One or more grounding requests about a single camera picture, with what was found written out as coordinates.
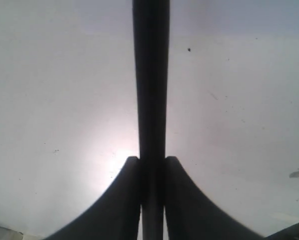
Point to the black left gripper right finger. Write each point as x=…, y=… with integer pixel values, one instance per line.
x=190, y=215

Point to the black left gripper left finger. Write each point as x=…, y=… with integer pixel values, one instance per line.
x=115, y=215

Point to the black paintbrush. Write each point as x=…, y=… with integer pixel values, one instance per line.
x=151, y=28

